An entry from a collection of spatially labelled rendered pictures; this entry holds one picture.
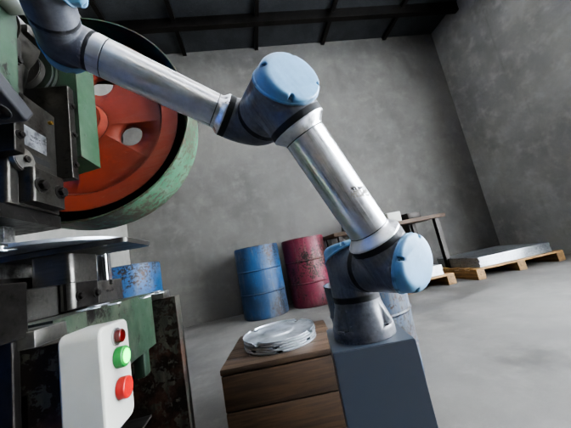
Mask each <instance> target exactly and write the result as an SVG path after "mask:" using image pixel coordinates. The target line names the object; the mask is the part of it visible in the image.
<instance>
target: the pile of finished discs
mask: <svg viewBox="0 0 571 428"><path fill-rule="evenodd" d="M295 321H296V320H295V319H287V320H281V321H277V322H273V323H270V324H265V325H263V326H260V327H257V328H255V330H253V331H254V332H253V331H252V332H251V331H249V332H248V333H246V334H245V335H244V337H243V341H244V348H245V351H246V352H247V353H249V354H251V355H257V356H266V355H274V354H279V353H278V351H283V352H289V351H292V350H295V349H297V348H299V347H301V346H304V345H306V344H308V343H309V342H310V341H312V340H313V339H314V338H315V336H316V332H315V326H314V322H313V321H312V320H310V319H305V318H300V320H297V322H295ZM283 352H281V353H283Z"/></svg>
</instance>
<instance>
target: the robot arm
mask: <svg viewBox="0 0 571 428"><path fill-rule="evenodd" d="M19 2H20V5H21V7H22V9H23V11H24V13H25V16H26V18H27V20H28V22H29V24H30V26H31V29H32V31H33V33H34V35H35V39H36V42H37V46H38V47H39V48H40V49H41V51H42V53H43V54H44V56H45V58H46V59H47V61H48V62H49V63H50V64H51V65H52V66H53V67H55V68H56V69H58V70H61V71H63V72H65V73H74V74H79V73H83V72H84V71H87V72H89V73H91V74H93V75H96V76H98V77H100V78H103V79H105V80H106V81H108V82H112V83H114V84H116V85H117V86H120V87H123V88H125V89H127V90H129V91H131V92H133V93H136V94H138V95H140V96H143V97H145V98H147V99H149V100H152V101H154V102H156V103H158V104H161V105H163V106H165V107H167V108H169V109H171V110H175V111H177V112H178V113H180V114H182V115H186V116H188V117H189V118H192V119H194V120H196V121H199V122H201V123H203V124H205V125H208V126H209V127H211V128H212V129H213V131H214V132H215V134H217V135H218V136H221V137H223V138H227V139H228V140H231V141H234V142H236V143H240V144H247V145H253V146H262V145H266V144H271V143H273V142H274V143H275V144H276V145H279V146H283V147H286V148H288V150H289V151H290V152H291V154H292V156H293V157H294V159H295V160H296V162H297V163H298V165H299V166H300V167H301V168H302V170H303V172H304V173H305V174H306V176H307V177H308V179H309V181H310V182H311V184H312V185H313V186H314V187H315V189H316V190H317V192H318V193H319V195H320V196H321V198H322V199H323V201H324V202H325V203H326V205H327V206H328V207H329V209H330V210H331V212H332V214H333V215H334V217H335V218H336V219H337V221H338V222H339V223H340V225H341V226H342V228H343V230H344V231H345V232H346V234H347V235H348V237H349V238H350V239H349V240H345V241H343V242H340V243H337V244H334V245H331V246H329V247H327V248H326V249H325V251H324V256H325V265H326V269H327V273H328V278H329V281H330V286H331V293H332V297H333V301H334V305H335V309H334V319H333V334H334V338H335V340H336V341H337V342H339V343H342V344H346V345H367V344H372V343H377V342H380V341H384V340H387V339H389V338H391V337H392V336H394V335H395V334H396V327H395V324H394V321H393V319H392V317H391V315H390V313H389V312H388V310H387V309H386V307H385V305H384V304H383V302H382V299H381V297H380V293H379V292H381V293H399V294H401V295H403V294H406V293H417V292H420V291H422V290H424V289H425V288H426V287H427V285H428V283H429V282H430V279H431V277H432V265H433V260H432V252H431V249H430V247H429V244H428V243H427V241H426V240H425V239H424V238H423V237H422V236H421V235H419V234H416V233H406V232H405V231H404V230H403V229H402V227H401V226H400V224H399V222H398V221H396V220H392V219H387V218H386V217H385V216H384V214H383V213H382V211H381V209H380V208H379V206H378V205H377V203H376V202H375V201H374V199H373V198H372V196H371V195H370V193H369V191H368V190H367V188H366V187H365V186H364V184H363V183H362V181H361V180H360V179H359V177H358V175H357V174H356V172H355V171H354V169H353V168H352V167H351V165H350V164H349V162H348V160H347V159H346V157H345V156H344V154H343V153H342V152H341V150H340V149H339V147H338V146H337V144H336V142H335V141H334V139H333V138H332V136H331V135H330V134H329V132H328V131H327V129H326V128H325V126H324V124H323V123H322V120H321V118H322V113H323V109H322V107H321V106H320V104H319V102H318V101H317V99H316V98H317V97H318V94H319V79H318V77H317V75H316V74H315V72H314V70H313V69H312V68H311V67H310V66H309V65H308V64H307V63H306V62H305V61H304V60H302V59H300V58H298V57H297V56H294V55H291V54H290V53H283V52H276V53H271V54H269V55H267V56H265V57H264V58H263V59H262V61H261V62H260V64H259V66H258V67H257V68H256V69H255V70H254V71H253V73H252V78H251V80H250V82H249V84H248V86H247V88H246V90H245V92H244V94H243V96H242V98H241V99H240V98H237V97H235V96H234V95H232V94H227V95H222V94H220V93H217V92H215V91H213V90H211V89H210V88H208V87H205V86H203V85H201V84H200V83H198V82H195V81H193V80H191V79H189V78H188V77H186V76H183V75H181V74H179V73H177V72H176V71H174V70H171V69H169V68H167V67H166V66H164V65H161V64H159V63H157V62H155V61H154V60H152V59H149V58H147V57H145V56H143V55H142V54H140V53H137V52H135V51H133V50H132V49H130V48H127V47H125V46H123V45H121V44H120V43H118V42H115V41H113V40H112V39H110V38H108V37H106V36H104V35H102V34H100V33H98V32H96V31H94V30H92V29H90V28H87V27H86V26H84V25H82V22H81V19H80V15H79V12H78V8H86V7H87V6H88V0H19ZM32 115H33V113H32V111H31V110H30V109H29V107H28V106H27V105H26V103H25V102H24V101H23V99H22V98H21V97H20V96H19V94H17V92H16V91H15V90H14V89H13V87H12V86H11V85H10V84H9V82H8V81H7V79H6V78H5V77H4V76H3V74H2V73H1V72H0V125H2V124H9V123H15V122H23V121H28V120H29V119H30V118H31V117H32Z"/></svg>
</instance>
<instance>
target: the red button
mask: <svg viewBox="0 0 571 428"><path fill-rule="evenodd" d="M115 392H116V398H117V399H118V400H122V399H126V398H129V397H130V396H131V394H132V392H133V377H132V376H131V375H130V374H128V375H124V376H122V377H120V378H119V379H118V381H117V382H116V390H115Z"/></svg>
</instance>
